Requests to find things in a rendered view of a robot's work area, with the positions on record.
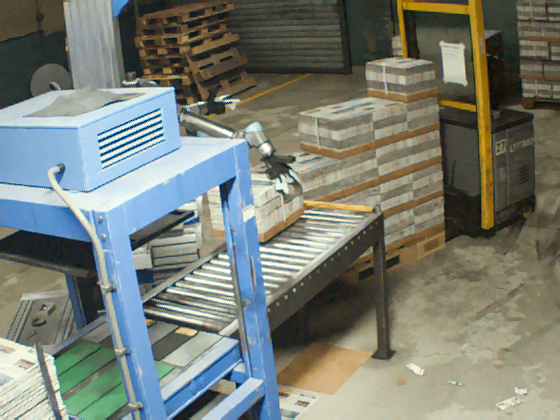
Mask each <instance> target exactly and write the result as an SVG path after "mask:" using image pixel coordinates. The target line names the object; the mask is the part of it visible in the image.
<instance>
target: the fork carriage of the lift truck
mask: <svg viewBox="0 0 560 420"><path fill-rule="evenodd" d="M442 188H443V191H444V195H442V197H444V204H443V208H444V209H443V210H444V219H445V220H444V221H445V226H446V227H449V226H450V225H451V226H455V227H458V228H459V229H460V231H461V232H464V233H467V234H470V235H473V236H475V235H476V234H479V229H478V194H477V193H475V192H471V191H467V190H463V189H459V188H456V187H452V186H448V185H445V184H443V186H442Z"/></svg>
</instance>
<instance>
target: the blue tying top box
mask: <svg viewBox="0 0 560 420"><path fill-rule="evenodd" d="M97 90H99V91H101V90H103V91H111V92H114V93H117V94H122V93H134V92H142V93H147V94H145V95H142V96H139V97H136V98H131V99H125V100H123V101H113V102H109V103H107V104H106V105H104V106H102V107H99V108H97V109H95V110H91V111H87V112H84V113H83V114H82V115H79V116H76V117H71V116H57V117H22V116H24V115H27V114H31V113H33V112H37V111H39V110H42V109H43V108H46V107H48V106H49V105H50V104H52V103H53V102H54V101H55V100H56V99H57V98H58V96H60V95H61V94H63V95H71V94H72V93H74V92H75V91H77V90H59V91H51V92H48V93H45V94H42V95H39V96H36V97H33V98H30V99H28V100H27V101H24V102H22V103H19V104H16V105H13V106H10V107H7V108H5V109H2V110H0V183H15V184H23V185H31V186H39V187H47V188H52V187H51V184H50V182H49V180H48V177H47V173H48V170H51V169H52V168H54V167H55V165H57V164H60V163H64V164H65V166H66V168H65V172H62V173H60V174H59V173H56V174H54V177H55V179H56V181H57V184H58V185H59V186H60V187H61V188H63V189H71V190H80V191H91V190H93V189H94V188H96V187H99V186H101V185H103V184H104V183H107V182H109V181H111V180H113V179H115V178H117V177H119V176H121V175H123V174H125V173H128V172H130V171H131V170H133V169H135V168H138V167H140V166H142V165H144V164H147V163H149V162H150V161H152V160H154V159H157V158H159V157H161V156H163V155H165V154H168V153H169V152H170V151H172V150H174V149H177V148H179V147H181V139H180V136H179V135H180V134H179V127H178V120H177V114H176V113H177V107H176V103H175V102H176V101H175V94H174V87H167V88H149V87H141V88H118V89H97Z"/></svg>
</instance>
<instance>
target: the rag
mask: <svg viewBox="0 0 560 420"><path fill-rule="evenodd" d="M145 94H147V93H142V92H134V93H122V94H117V93H114V92H111V91H103V90H101V91H99V90H95V89H94V88H92V87H90V86H88V87H85V88H82V89H80V90H77V91H75V92H74V93H72V94H71V95H63V94H61V95H60V96H58V98H57V99H56V100H55V101H54V102H53V103H52V104H50V105H49V106H48V107H46V108H43V109H42V110H39V111H37V112H33V113H31V114H27V115H24V116H22V117H57V116H71V117H76V116H79V115H82V114H83V113H84V112H87V111H91V110H95V109H97V108H99V107H102V106H104V105H106V104H107V103H109V102H113V101H123V100H125V99H131V98H136V97H139V96H142V95H145Z"/></svg>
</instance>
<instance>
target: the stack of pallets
mask: <svg viewBox="0 0 560 420"><path fill-rule="evenodd" d="M219 5H223V10H222V11H216V9H215V6H219ZM233 5H234V0H231V1H225V2H221V1H215V2H202V3H198V4H188V5H184V6H179V7H175V8H171V9H166V10H162V11H158V12H154V13H149V14H146V15H144V16H141V17H138V19H139V22H140V26H137V27H135V28H136V30H137V31H136V38H134V41H135V44H136V48H137V49H138V51H139V53H140V55H139V57H140V59H141V61H140V63H141V65H140V66H141V67H143V70H144V72H145V74H144V75H145V76H143V77H140V79H145V80H148V81H152V80H154V79H157V80H154V82H155V83H156V84H158V85H159V86H160V87H161V88H167V87H174V94H175V101H176V102H177V103H180V102H183V101H185V100H187V105H191V104H196V103H200V102H202V100H201V98H199V99H198V94H200V93H198V89H197V87H198V85H197V84H195V81H194V79H193V76H192V71H190V69H189V67H190V66H189V65H190V63H189V61H187V60H186V58H185V55H184V53H183V51H185V50H188V49H190V48H193V47H196V46H199V45H202V44H205V43H208V42H210V41H214V40H213V38H212V37H213V36H215V35H218V34H221V38H225V37H229V36H231V32H232V31H231V29H226V25H225V20H228V14H229V11H231V10H234V7H233ZM198 10H201V12H197V13H194V12H196V11H198ZM213 11H216V12H213ZM213 15H218V21H215V22H214V21H211V22H209V21H210V17H209V16H213ZM154 18H156V20H155V21H152V22H151V20H150V19H154ZM193 20H197V22H193V23H190V21H193ZM212 25H216V30H215V31H208V27H209V26H212ZM151 28H154V30H153V31H150V32H148V29H151ZM151 39H155V40H154V41H150V42H146V40H151ZM149 49H158V50H155V51H152V52H150V51H149ZM152 59H157V60H155V61H152ZM154 68H161V69H158V70H155V71H154Z"/></svg>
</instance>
